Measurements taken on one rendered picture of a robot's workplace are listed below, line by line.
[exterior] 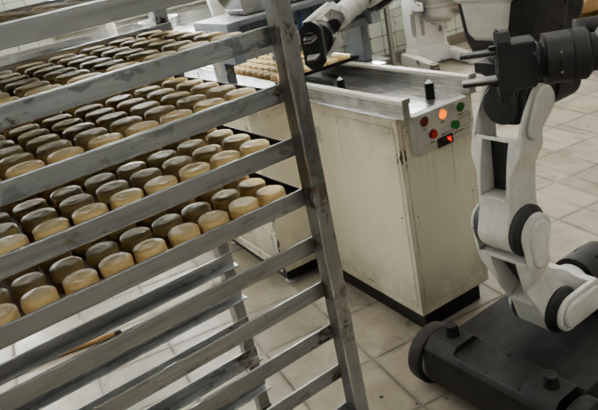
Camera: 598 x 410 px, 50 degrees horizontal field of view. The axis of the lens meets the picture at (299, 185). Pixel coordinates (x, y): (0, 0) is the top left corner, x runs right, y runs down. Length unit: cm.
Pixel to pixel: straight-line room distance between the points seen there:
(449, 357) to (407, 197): 53
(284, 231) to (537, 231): 129
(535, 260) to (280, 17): 109
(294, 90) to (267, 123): 163
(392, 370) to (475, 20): 124
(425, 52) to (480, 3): 472
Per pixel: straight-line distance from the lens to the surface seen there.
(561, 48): 117
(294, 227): 279
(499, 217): 178
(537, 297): 198
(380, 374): 232
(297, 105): 99
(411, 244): 227
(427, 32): 635
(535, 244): 179
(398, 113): 208
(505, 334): 217
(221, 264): 152
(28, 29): 86
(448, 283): 244
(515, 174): 174
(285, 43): 97
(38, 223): 99
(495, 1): 161
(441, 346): 208
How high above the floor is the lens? 146
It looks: 22 degrees down
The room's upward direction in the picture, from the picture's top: 12 degrees counter-clockwise
